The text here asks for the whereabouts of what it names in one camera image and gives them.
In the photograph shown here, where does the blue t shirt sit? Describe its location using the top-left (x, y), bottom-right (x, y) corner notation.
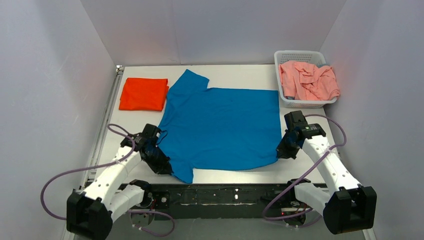
top-left (159, 70), bottom-right (282, 184)

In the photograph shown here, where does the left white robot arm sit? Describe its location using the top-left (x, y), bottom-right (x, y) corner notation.
top-left (66, 124), bottom-right (173, 240)

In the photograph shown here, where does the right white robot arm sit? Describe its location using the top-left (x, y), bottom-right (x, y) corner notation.
top-left (276, 110), bottom-right (377, 235)

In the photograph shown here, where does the folded orange t shirt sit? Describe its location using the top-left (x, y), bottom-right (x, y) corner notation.
top-left (118, 77), bottom-right (169, 112)

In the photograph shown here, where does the pink t shirt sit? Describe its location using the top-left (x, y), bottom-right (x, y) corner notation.
top-left (278, 61), bottom-right (341, 101)

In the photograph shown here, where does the white plastic basket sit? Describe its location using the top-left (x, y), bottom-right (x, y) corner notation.
top-left (274, 50), bottom-right (338, 108)

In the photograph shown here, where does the aluminium frame rail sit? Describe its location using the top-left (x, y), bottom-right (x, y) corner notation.
top-left (61, 65), bottom-right (377, 240)

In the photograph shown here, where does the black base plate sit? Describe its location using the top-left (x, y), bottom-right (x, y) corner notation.
top-left (142, 183), bottom-right (289, 219)

